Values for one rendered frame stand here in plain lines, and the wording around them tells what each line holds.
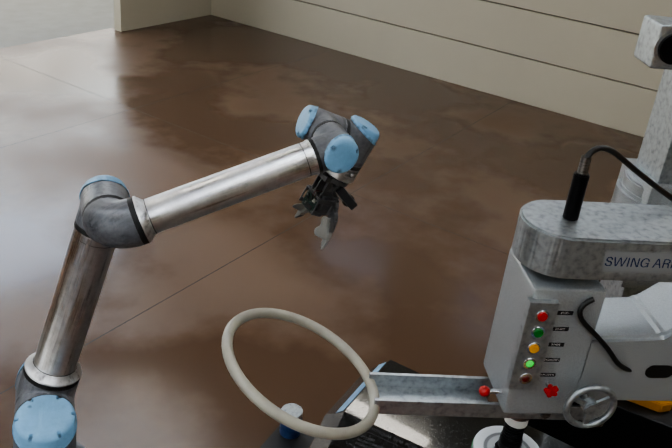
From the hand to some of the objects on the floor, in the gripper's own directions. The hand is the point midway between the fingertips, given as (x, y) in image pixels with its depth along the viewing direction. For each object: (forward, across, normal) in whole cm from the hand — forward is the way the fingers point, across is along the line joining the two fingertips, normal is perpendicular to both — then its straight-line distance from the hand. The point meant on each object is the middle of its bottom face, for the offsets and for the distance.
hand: (309, 233), depth 214 cm
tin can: (+135, -35, +94) cm, 168 cm away
